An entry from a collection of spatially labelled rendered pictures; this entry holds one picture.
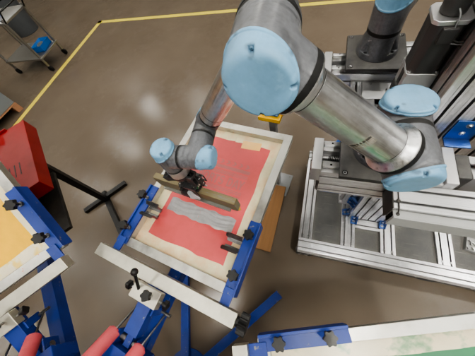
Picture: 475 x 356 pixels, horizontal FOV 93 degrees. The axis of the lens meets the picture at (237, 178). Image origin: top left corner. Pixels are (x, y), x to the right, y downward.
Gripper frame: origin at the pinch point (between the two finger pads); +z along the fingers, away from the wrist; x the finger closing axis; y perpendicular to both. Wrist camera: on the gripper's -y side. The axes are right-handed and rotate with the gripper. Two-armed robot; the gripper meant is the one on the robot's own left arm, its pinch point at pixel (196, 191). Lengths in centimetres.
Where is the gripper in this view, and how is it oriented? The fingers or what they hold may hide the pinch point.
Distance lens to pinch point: 99.7
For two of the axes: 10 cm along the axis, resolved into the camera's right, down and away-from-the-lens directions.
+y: 9.0, 2.6, -3.4
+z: 2.0, 4.5, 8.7
